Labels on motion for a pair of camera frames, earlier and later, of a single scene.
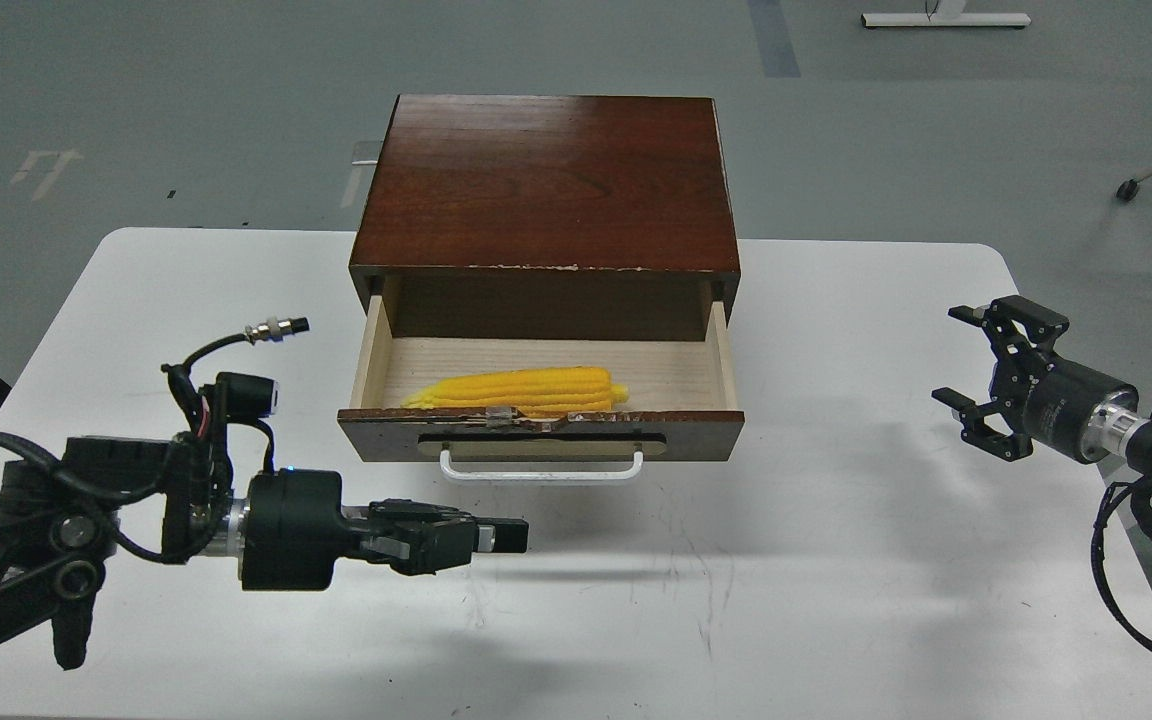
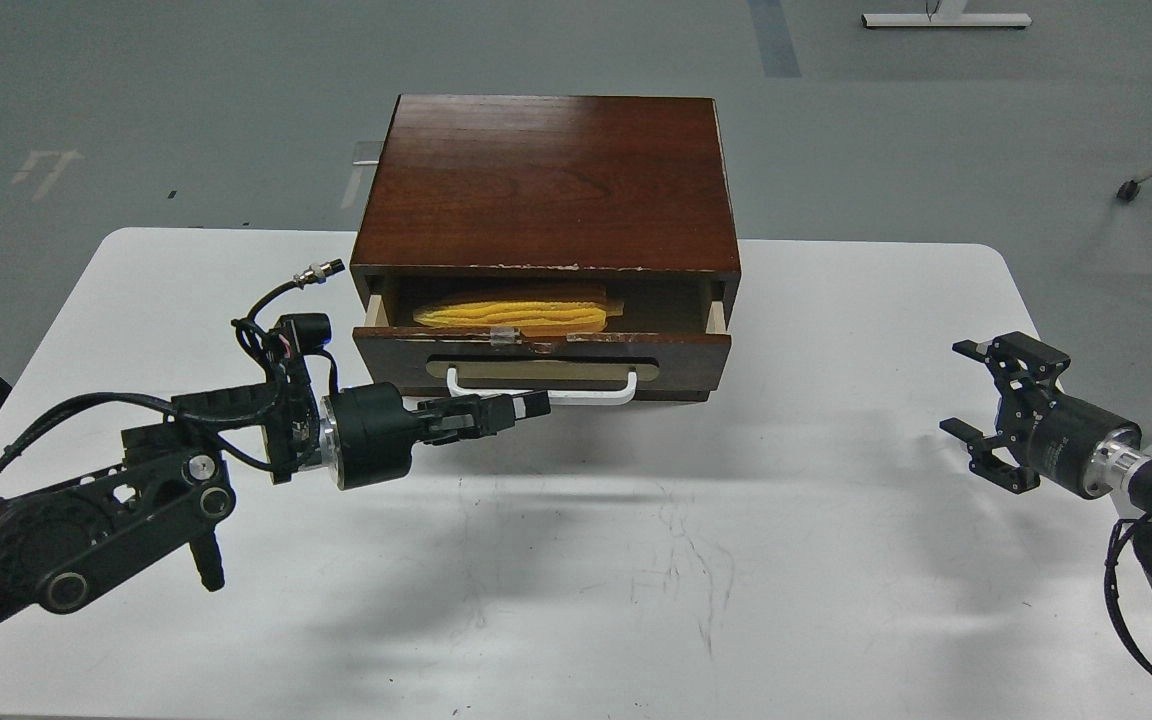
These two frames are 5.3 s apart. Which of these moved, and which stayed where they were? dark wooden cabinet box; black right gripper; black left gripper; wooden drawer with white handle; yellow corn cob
Moved: black left gripper; yellow corn cob; black right gripper; wooden drawer with white handle
Stayed: dark wooden cabinet box
